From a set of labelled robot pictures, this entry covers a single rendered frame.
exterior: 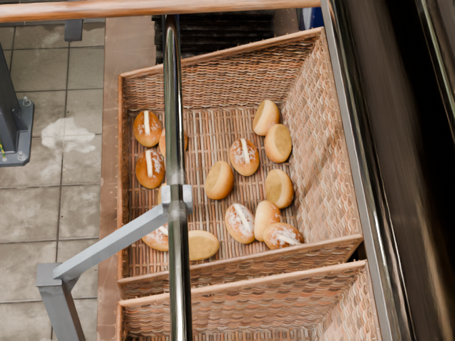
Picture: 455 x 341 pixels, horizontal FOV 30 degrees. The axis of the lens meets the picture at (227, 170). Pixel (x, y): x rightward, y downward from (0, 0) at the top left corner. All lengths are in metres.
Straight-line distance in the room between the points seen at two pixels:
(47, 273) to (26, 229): 1.21
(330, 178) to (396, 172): 0.78
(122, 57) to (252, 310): 0.84
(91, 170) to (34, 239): 0.29
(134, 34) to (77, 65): 0.77
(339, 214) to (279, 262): 0.16
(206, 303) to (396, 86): 0.72
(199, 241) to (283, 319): 0.25
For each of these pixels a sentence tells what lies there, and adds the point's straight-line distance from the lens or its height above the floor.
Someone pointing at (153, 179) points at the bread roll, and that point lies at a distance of 1.92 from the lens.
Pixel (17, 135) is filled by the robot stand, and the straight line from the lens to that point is 2.84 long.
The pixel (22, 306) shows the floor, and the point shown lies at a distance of 2.52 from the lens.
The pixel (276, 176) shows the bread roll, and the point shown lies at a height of 0.65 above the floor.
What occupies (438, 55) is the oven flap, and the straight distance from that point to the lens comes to 1.03.
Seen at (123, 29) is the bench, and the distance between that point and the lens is 2.31.
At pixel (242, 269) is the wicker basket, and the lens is 1.65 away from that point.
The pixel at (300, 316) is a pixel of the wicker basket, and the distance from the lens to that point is 1.74.
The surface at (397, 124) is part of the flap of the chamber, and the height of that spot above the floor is 1.40.
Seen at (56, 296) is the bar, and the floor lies 0.91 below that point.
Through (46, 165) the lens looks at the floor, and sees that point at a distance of 2.78.
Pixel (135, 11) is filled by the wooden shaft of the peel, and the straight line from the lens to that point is 1.46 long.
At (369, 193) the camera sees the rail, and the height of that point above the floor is 1.43.
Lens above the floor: 2.20
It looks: 54 degrees down
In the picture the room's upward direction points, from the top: straight up
